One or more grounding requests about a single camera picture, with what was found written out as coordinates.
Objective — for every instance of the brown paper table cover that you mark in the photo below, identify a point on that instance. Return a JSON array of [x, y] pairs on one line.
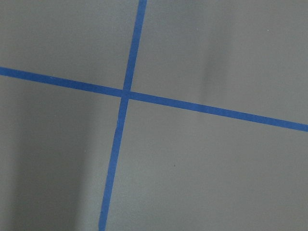
[[153, 115]]

